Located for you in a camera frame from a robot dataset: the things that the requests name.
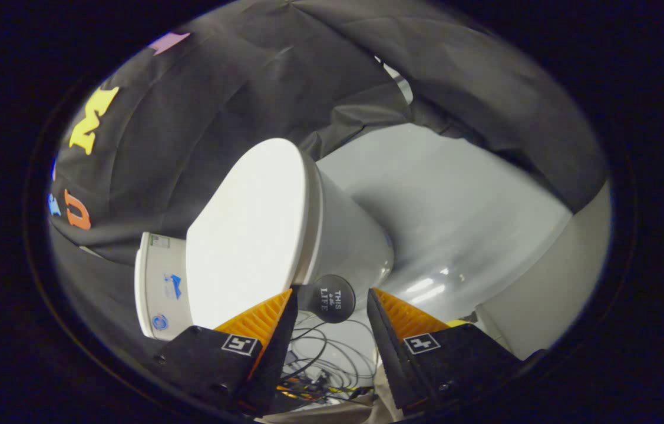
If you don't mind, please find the black round lid handle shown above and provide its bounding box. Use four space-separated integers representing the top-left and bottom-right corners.
296 274 356 324

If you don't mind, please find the bundle of thin cables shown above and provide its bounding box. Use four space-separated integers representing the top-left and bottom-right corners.
276 312 379 408

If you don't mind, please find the black backdrop cloth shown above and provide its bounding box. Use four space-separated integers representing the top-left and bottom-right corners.
48 0 609 348

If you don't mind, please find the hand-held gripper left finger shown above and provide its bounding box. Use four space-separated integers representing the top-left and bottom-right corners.
154 287 300 418

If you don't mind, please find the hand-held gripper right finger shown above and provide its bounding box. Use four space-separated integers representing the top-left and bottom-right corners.
366 287 547 414

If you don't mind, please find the white toilet lid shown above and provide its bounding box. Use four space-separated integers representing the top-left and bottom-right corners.
186 138 316 330

